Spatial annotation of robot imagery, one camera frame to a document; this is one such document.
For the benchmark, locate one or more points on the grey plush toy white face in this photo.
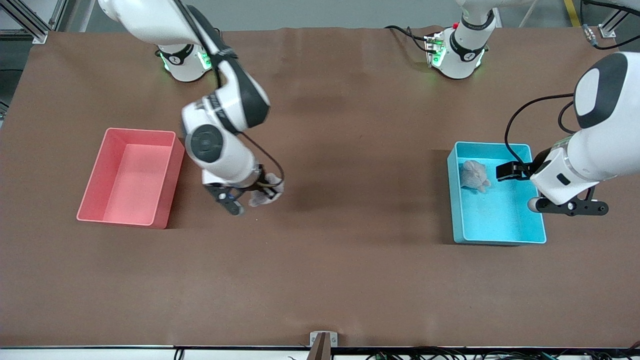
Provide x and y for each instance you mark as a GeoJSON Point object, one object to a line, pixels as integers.
{"type": "Point", "coordinates": [472, 175]}

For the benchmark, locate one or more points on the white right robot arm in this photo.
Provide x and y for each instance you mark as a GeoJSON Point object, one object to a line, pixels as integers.
{"type": "Point", "coordinates": [215, 145]}

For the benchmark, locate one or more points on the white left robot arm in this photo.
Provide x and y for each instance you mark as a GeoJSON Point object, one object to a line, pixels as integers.
{"type": "Point", "coordinates": [610, 140]}

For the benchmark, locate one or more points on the blue plastic box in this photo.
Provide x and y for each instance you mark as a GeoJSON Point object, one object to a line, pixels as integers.
{"type": "Point", "coordinates": [500, 215]}

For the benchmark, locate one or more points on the pink plastic box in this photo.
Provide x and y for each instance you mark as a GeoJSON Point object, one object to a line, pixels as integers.
{"type": "Point", "coordinates": [130, 190]}

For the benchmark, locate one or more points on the aluminium frame profile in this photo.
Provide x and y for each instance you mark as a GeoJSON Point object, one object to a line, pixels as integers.
{"type": "Point", "coordinates": [607, 31]}
{"type": "Point", "coordinates": [30, 22]}

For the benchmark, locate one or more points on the grey metal bracket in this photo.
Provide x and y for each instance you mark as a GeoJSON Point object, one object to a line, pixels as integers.
{"type": "Point", "coordinates": [333, 340]}

